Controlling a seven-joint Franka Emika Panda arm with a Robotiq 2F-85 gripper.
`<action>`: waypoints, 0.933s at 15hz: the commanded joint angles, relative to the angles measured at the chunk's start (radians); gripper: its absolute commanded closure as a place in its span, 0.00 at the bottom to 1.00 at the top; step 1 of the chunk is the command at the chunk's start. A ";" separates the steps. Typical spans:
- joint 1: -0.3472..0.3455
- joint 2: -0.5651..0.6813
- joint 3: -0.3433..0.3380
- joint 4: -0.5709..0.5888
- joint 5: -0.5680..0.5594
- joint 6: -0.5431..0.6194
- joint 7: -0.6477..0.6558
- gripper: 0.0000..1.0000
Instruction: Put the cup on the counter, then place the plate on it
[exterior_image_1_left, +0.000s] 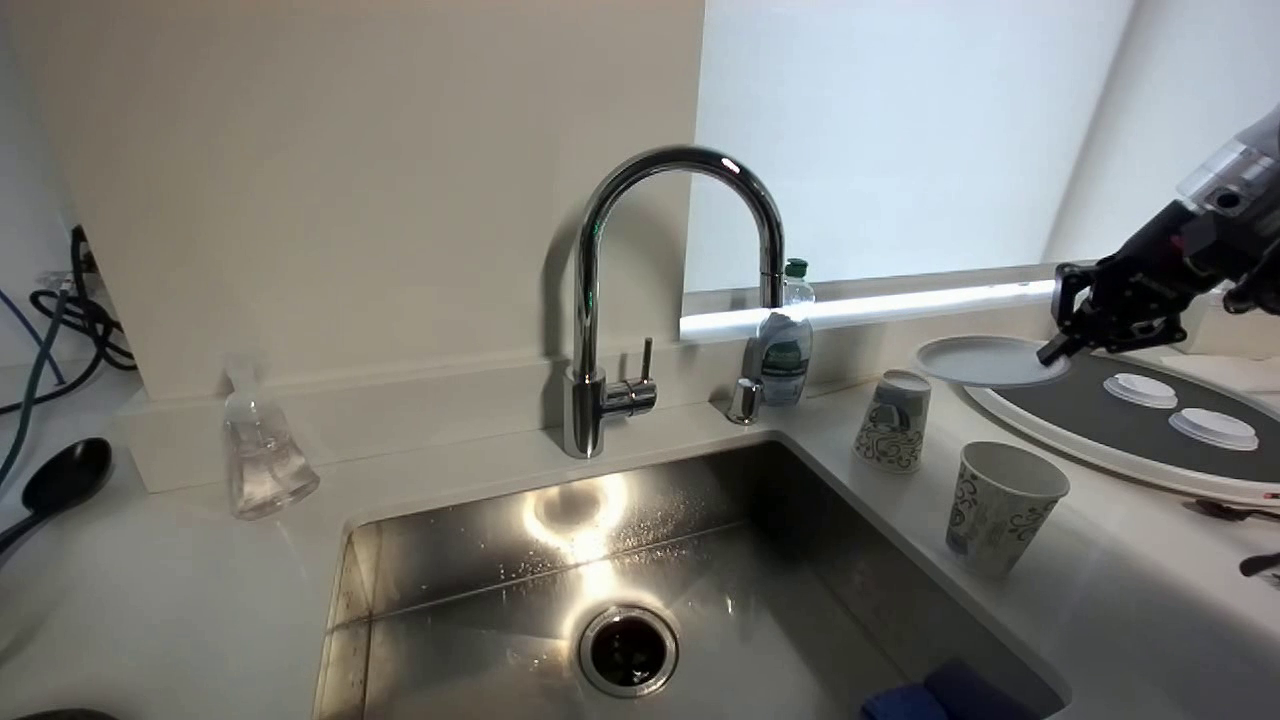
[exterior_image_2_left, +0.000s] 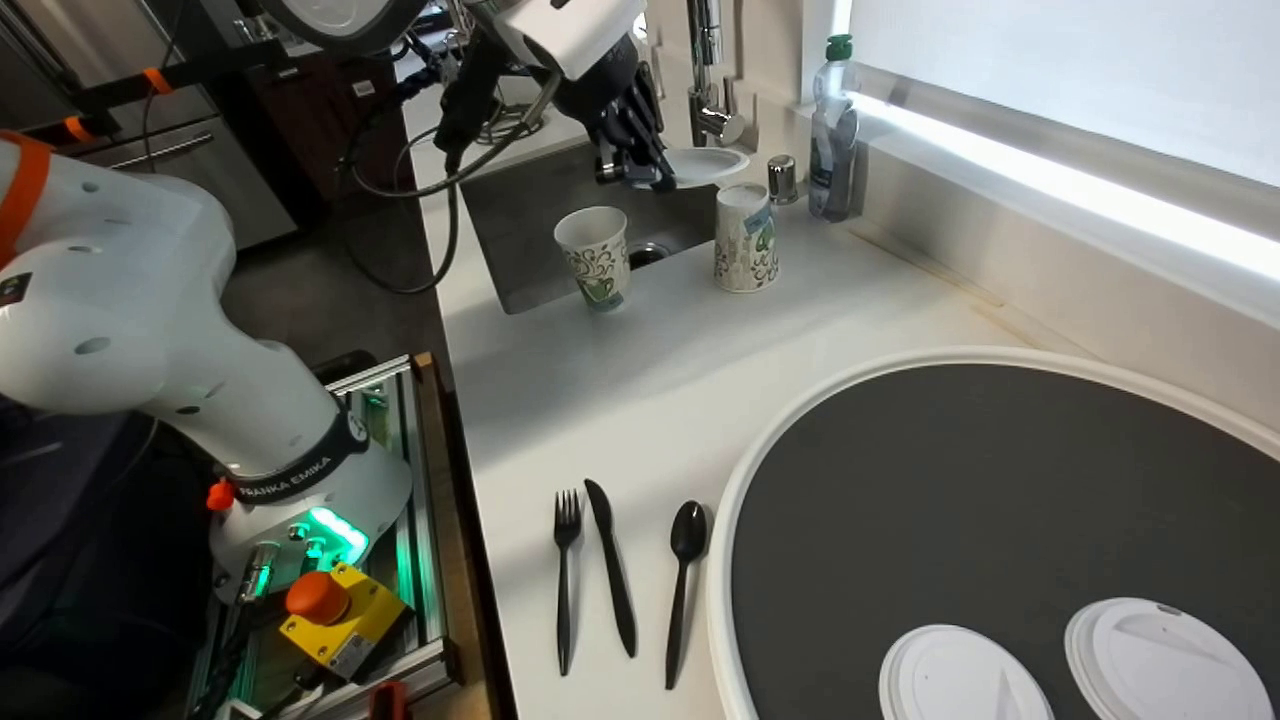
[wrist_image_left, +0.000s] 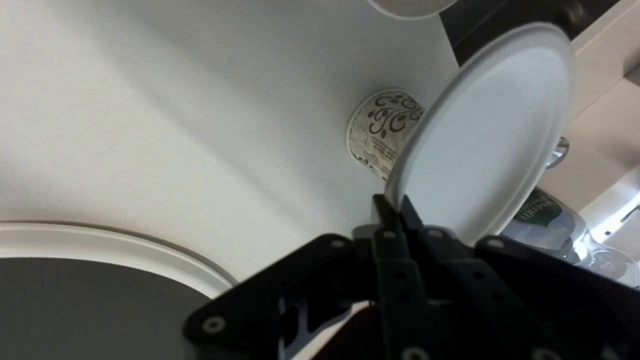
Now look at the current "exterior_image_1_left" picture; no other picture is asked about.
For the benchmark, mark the inverted printed paper cup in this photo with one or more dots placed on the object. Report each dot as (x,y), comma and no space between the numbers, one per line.
(889,422)

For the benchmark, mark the chrome gooseneck faucet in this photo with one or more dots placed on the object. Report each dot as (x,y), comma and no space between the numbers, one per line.
(581,304)

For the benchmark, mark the black plastic spoon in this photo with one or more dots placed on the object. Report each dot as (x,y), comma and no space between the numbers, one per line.
(1240,511)

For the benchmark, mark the sink drain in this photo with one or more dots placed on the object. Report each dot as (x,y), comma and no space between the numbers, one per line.
(624,651)

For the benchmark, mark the plastic bottle green cap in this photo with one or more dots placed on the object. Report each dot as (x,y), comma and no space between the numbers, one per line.
(786,354)

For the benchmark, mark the large black ladle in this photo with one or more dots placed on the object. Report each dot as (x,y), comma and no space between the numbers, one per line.
(64,480)

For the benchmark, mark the stainless steel sink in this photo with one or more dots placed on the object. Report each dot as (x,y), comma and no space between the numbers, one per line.
(533,601)

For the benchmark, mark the round dark tray white rim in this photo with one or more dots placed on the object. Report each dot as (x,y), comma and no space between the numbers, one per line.
(1122,441)

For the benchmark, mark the printed paper cup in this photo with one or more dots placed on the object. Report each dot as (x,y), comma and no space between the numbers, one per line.
(889,422)
(1003,515)

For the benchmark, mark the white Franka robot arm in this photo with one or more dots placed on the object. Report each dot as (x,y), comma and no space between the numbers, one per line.
(1246,187)

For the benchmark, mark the blue sponge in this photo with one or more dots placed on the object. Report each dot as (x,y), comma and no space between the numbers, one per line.
(952,695)

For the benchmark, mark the small chrome counter knob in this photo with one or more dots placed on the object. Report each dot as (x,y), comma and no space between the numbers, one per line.
(740,401)

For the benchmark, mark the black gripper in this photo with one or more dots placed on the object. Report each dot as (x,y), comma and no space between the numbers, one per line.
(1154,283)

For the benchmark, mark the clear plastic spray bottle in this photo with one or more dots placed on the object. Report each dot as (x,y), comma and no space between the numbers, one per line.
(264,462)

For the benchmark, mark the white round lid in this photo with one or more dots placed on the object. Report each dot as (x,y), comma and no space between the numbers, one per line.
(1142,388)
(1212,430)

